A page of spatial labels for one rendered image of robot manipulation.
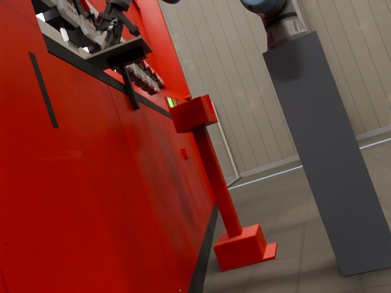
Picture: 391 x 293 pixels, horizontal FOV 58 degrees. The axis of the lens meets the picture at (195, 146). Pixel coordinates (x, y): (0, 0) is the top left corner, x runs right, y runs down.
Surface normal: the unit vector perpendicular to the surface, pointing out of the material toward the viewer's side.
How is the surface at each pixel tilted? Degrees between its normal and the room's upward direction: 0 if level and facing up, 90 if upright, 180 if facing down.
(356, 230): 90
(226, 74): 90
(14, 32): 90
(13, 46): 90
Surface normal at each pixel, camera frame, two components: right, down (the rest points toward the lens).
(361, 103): -0.32, 0.07
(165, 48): -0.10, -0.01
